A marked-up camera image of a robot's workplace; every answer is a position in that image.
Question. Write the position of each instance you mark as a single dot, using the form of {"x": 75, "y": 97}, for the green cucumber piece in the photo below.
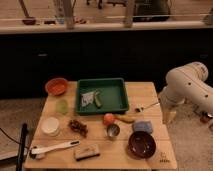
{"x": 97, "y": 100}

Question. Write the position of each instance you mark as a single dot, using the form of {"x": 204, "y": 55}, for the black stand pole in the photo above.
{"x": 22, "y": 147}

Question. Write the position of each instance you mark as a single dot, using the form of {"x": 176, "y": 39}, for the orange bowl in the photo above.
{"x": 56, "y": 86}

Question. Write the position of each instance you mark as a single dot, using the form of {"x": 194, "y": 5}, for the crumpled white wrapper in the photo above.
{"x": 87, "y": 98}

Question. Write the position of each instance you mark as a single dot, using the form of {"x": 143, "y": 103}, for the yellow banana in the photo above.
{"x": 125, "y": 118}

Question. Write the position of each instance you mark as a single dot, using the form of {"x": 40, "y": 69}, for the small metal cup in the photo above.
{"x": 113, "y": 130}

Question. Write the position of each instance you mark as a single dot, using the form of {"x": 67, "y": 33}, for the brown grape bunch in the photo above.
{"x": 78, "y": 127}

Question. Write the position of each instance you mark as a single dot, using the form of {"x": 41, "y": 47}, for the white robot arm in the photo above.
{"x": 186, "y": 82}

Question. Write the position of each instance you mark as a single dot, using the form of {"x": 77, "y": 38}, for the dark maroon bowl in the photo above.
{"x": 142, "y": 144}

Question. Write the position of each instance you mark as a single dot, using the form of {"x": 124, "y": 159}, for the green plastic tray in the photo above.
{"x": 112, "y": 94}

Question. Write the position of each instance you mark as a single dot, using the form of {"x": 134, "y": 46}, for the blue sponge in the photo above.
{"x": 143, "y": 126}

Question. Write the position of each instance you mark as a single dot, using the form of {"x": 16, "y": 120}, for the white lidded container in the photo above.
{"x": 50, "y": 126}

